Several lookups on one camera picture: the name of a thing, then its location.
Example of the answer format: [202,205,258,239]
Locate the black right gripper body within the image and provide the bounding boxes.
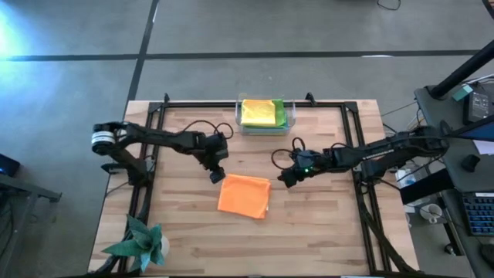
[285,149,331,182]

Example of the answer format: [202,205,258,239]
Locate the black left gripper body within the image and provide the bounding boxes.
[196,133,230,173]

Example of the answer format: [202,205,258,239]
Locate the orange microfiber towel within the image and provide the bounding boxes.
[216,173,272,221]

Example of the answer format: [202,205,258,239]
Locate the green microfiber towel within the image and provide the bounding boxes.
[272,98,289,129]

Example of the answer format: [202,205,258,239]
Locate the yellow microfiber towel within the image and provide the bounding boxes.
[240,98,278,128]

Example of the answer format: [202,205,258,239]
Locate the clear plastic bin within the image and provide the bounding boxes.
[235,91,297,137]

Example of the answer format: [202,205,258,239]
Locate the clear water bottle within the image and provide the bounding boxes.
[395,168,418,191]

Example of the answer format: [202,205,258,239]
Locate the artificial green potted plant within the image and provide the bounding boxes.
[100,214,171,273]

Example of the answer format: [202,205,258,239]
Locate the black desk crossbar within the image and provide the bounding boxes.
[399,168,455,205]

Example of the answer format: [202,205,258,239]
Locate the white mug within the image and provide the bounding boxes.
[419,203,444,225]

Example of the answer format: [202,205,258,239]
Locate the dark grey desk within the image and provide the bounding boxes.
[414,83,494,278]

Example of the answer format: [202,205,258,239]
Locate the black computer mouse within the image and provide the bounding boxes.
[461,154,482,173]

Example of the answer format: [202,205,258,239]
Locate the black laptop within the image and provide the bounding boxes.
[441,114,494,143]

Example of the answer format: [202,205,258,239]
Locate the teal sticky note pad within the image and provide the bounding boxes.
[452,84,475,102]

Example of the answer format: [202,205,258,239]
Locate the white paper sheet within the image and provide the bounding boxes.
[473,138,494,156]

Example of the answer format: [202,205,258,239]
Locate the backlit computer keyboard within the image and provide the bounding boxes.
[462,192,494,237]

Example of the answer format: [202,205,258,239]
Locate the black power adapter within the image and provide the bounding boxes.
[462,90,494,124]

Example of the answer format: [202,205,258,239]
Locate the black stand pole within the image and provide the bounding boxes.
[429,40,494,100]

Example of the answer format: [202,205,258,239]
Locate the grey side table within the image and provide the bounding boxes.
[0,173,63,278]

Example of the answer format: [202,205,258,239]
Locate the black device blue light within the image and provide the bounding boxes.
[0,153,22,178]

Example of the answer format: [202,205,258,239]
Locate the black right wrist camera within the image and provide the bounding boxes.
[295,149,322,165]

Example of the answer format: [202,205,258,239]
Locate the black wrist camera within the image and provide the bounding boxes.
[295,149,322,165]
[205,133,229,158]

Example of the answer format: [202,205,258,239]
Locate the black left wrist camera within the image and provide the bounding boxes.
[205,133,229,158]

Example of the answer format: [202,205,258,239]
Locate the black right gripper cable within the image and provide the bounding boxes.
[270,137,306,171]

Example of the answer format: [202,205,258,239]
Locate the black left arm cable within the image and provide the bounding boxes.
[180,119,235,141]

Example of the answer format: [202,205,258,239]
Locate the black aluminium table frame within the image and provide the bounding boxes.
[115,91,424,277]

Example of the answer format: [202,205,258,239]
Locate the black cable bundle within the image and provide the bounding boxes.
[380,103,445,171]

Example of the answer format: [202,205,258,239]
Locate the black floor cable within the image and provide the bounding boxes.
[376,0,402,12]

